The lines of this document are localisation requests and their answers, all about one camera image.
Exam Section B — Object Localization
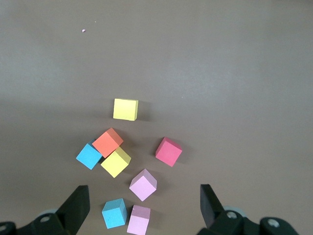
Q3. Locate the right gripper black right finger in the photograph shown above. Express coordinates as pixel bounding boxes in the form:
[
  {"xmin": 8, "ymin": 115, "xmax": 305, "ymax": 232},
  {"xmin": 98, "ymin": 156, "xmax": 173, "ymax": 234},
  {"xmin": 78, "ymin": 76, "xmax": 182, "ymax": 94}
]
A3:
[{"xmin": 197, "ymin": 183, "xmax": 298, "ymax": 235}]

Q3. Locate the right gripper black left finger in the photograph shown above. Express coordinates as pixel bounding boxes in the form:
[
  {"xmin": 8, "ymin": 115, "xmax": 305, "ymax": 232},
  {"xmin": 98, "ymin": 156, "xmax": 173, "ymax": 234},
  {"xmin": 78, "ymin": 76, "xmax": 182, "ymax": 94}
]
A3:
[{"xmin": 0, "ymin": 185, "xmax": 90, "ymax": 235}]

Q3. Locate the light pink foam cube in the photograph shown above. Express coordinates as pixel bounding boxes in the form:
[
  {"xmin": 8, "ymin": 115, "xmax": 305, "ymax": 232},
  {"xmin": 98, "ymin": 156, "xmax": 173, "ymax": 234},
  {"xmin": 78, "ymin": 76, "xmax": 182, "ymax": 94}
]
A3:
[
  {"xmin": 129, "ymin": 168, "xmax": 158, "ymax": 202},
  {"xmin": 126, "ymin": 205, "xmax": 151, "ymax": 235}
]

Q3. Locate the yellow foam cube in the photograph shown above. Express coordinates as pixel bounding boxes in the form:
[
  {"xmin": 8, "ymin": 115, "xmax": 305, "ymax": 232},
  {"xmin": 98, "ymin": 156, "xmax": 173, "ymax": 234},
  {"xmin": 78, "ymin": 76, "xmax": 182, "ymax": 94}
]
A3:
[
  {"xmin": 100, "ymin": 146, "xmax": 132, "ymax": 179},
  {"xmin": 112, "ymin": 98, "xmax": 139, "ymax": 121}
]

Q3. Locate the blue foam cube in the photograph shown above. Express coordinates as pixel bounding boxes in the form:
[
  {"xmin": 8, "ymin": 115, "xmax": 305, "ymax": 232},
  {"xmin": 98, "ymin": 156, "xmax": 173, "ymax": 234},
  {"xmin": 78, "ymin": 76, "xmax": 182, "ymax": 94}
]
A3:
[
  {"xmin": 101, "ymin": 198, "xmax": 128, "ymax": 230},
  {"xmin": 75, "ymin": 139, "xmax": 103, "ymax": 170}
]

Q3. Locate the red foam cube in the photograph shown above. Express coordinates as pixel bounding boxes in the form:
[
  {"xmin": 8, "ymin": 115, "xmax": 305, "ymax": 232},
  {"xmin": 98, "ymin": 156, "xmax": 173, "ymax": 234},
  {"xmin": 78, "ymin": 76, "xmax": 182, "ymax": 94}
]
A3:
[{"xmin": 155, "ymin": 136, "xmax": 183, "ymax": 168}]

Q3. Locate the orange foam cube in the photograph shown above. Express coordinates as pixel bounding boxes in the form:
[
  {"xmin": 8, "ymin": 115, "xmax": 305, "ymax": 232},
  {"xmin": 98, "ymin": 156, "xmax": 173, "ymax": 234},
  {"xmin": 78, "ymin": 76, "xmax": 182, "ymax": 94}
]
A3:
[{"xmin": 92, "ymin": 127, "xmax": 124, "ymax": 159}]

